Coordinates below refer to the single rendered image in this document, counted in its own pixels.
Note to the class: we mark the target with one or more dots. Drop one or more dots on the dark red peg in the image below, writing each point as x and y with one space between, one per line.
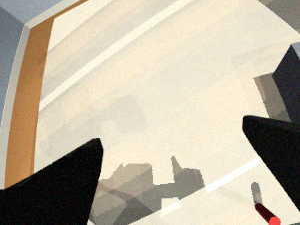
270 218

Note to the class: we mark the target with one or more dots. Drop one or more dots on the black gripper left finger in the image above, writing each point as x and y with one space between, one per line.
60 194

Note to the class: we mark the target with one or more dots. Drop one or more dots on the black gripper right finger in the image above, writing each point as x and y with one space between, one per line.
278 144

